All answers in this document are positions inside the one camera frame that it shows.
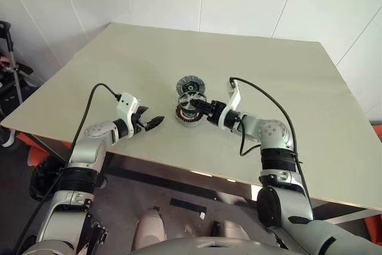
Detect black white sneaker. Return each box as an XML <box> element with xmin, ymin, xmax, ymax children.
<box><xmin>0</xmin><ymin>125</ymin><xmax>16</xmax><ymax>148</ymax></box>

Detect grey robot torso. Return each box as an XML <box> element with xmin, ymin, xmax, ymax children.
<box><xmin>125</xmin><ymin>235</ymin><xmax>287</xmax><ymax>255</ymax></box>

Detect black flat floor strip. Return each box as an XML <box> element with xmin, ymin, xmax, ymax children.
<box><xmin>169</xmin><ymin>197</ymin><xmax>207</xmax><ymax>214</ymax></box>

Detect silver motor cover circuit board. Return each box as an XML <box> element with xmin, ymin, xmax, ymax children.
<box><xmin>175</xmin><ymin>77</ymin><xmax>206</xmax><ymax>96</ymax></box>

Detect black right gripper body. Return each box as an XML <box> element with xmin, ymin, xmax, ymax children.
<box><xmin>207</xmin><ymin>99</ymin><xmax>227</xmax><ymax>125</ymax></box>

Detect beige robot leg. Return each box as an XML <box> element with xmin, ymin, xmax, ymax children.
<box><xmin>133</xmin><ymin>207</ymin><xmax>167</xmax><ymax>250</ymax></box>
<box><xmin>214</xmin><ymin>219</ymin><xmax>249</xmax><ymax>241</ymax></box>

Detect spoked silver rotor black rim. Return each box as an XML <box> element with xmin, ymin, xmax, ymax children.
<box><xmin>177</xmin><ymin>91</ymin><xmax>207</xmax><ymax>113</ymax></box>

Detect black round textured object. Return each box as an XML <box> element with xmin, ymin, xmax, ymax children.
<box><xmin>29</xmin><ymin>159</ymin><xmax>66</xmax><ymax>201</ymax></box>

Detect silver stator housing copper windings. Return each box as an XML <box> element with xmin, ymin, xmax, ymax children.
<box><xmin>173</xmin><ymin>106</ymin><xmax>203</xmax><ymax>128</ymax></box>

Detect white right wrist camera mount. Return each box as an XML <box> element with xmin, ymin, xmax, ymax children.
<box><xmin>218</xmin><ymin>78</ymin><xmax>242</xmax><ymax>128</ymax></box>

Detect beige right robot leg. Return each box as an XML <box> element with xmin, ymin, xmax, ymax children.
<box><xmin>214</xmin><ymin>219</ymin><xmax>249</xmax><ymax>241</ymax></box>

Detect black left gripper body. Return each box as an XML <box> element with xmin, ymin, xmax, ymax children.
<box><xmin>133</xmin><ymin>108</ymin><xmax>149</xmax><ymax>135</ymax></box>

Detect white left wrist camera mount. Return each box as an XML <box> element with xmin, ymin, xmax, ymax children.
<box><xmin>115</xmin><ymin>93</ymin><xmax>141</xmax><ymax>140</ymax></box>

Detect black robot hip mechanism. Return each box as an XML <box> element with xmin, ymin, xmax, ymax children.
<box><xmin>85</xmin><ymin>221</ymin><xmax>109</xmax><ymax>253</ymax></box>

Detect beige left robot leg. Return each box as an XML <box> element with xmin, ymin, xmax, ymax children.
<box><xmin>133</xmin><ymin>207</ymin><xmax>167</xmax><ymax>250</ymax></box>

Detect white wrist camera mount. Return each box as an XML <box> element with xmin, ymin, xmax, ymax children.
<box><xmin>218</xmin><ymin>78</ymin><xmax>242</xmax><ymax>128</ymax></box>
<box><xmin>115</xmin><ymin>93</ymin><xmax>141</xmax><ymax>140</ymax></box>

